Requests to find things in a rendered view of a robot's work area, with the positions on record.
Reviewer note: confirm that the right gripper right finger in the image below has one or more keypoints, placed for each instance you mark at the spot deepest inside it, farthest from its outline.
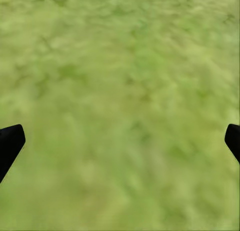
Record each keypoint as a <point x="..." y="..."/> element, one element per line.
<point x="232" y="139"/>

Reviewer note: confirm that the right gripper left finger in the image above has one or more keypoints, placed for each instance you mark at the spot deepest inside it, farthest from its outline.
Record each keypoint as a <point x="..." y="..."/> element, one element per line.
<point x="12" y="140"/>

